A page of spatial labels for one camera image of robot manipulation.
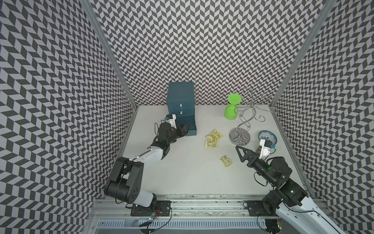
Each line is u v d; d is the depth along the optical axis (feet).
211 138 3.24
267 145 2.07
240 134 3.65
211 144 3.12
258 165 2.02
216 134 3.33
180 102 3.25
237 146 2.18
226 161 2.85
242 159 2.03
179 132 2.57
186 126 2.77
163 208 2.37
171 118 2.62
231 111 2.65
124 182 1.42
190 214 2.37
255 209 2.41
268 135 3.24
